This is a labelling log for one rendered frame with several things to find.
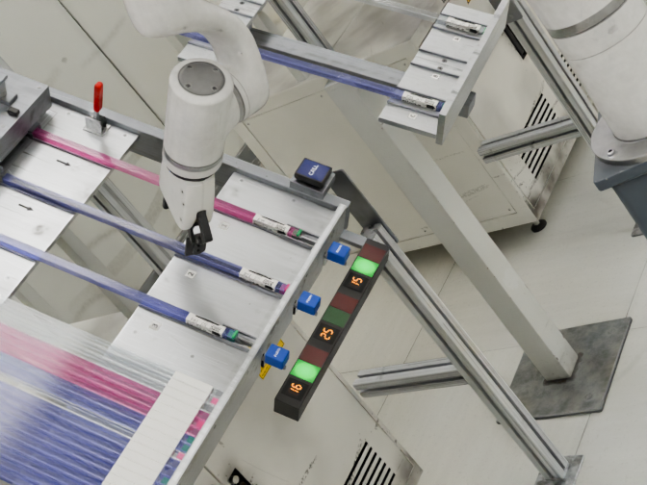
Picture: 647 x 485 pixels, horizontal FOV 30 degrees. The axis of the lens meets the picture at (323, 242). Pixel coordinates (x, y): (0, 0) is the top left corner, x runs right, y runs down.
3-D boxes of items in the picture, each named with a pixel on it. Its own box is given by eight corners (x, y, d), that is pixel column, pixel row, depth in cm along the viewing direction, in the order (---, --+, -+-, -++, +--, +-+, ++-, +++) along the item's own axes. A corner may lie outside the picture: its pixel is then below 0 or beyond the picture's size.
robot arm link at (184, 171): (153, 126, 167) (152, 140, 169) (175, 173, 163) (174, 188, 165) (209, 114, 170) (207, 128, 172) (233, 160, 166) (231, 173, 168)
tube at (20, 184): (290, 290, 184) (290, 285, 183) (286, 296, 183) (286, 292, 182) (8, 177, 195) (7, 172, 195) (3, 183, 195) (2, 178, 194)
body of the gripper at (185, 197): (154, 133, 169) (150, 184, 178) (180, 188, 164) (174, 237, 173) (204, 122, 172) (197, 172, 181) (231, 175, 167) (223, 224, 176)
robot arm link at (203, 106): (200, 110, 170) (150, 140, 165) (209, 41, 160) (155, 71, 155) (241, 145, 167) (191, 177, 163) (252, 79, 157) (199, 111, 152)
